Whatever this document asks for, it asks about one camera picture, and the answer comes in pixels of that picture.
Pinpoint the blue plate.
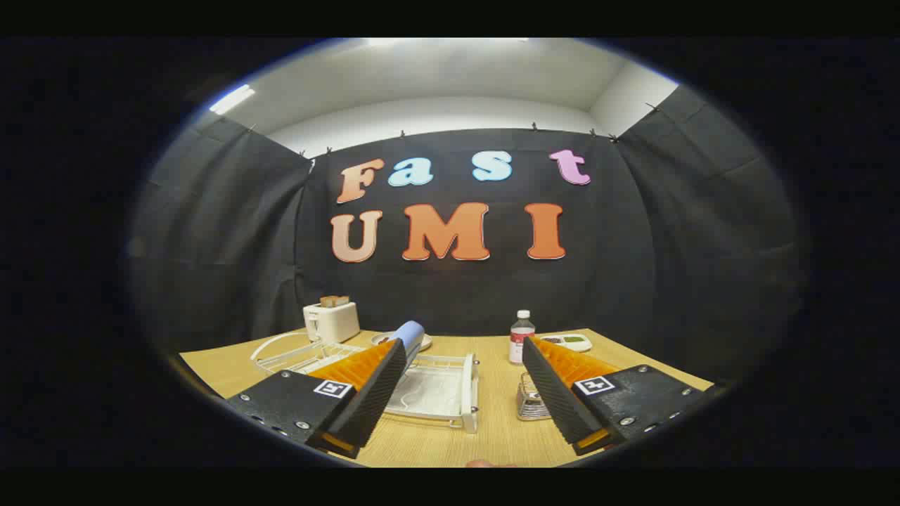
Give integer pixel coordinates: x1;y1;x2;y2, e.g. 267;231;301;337
392;321;425;373

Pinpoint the clear bottle red label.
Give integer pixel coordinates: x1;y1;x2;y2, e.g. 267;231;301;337
509;310;536;365

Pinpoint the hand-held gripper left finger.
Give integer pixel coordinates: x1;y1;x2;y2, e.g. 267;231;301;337
226;338;409;459

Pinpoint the metal wire basket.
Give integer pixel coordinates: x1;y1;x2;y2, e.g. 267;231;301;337
517;372;553;421

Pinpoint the white toaster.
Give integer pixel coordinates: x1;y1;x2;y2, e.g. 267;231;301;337
303;302;361;344

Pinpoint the ceiling light panel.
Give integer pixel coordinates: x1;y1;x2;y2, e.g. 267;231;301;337
209;84;255;115

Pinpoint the black backdrop cloth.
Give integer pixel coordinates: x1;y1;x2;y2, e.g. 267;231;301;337
130;84;802;380

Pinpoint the white plate with food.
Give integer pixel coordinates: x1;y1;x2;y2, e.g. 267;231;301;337
371;332;433;352

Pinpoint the white wire dish rack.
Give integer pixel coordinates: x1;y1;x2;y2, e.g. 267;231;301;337
251;332;480;434

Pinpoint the white compartment tray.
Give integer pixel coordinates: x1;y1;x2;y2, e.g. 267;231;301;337
538;333;593;353

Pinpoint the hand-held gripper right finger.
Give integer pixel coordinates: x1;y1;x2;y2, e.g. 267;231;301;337
522;336;706;456

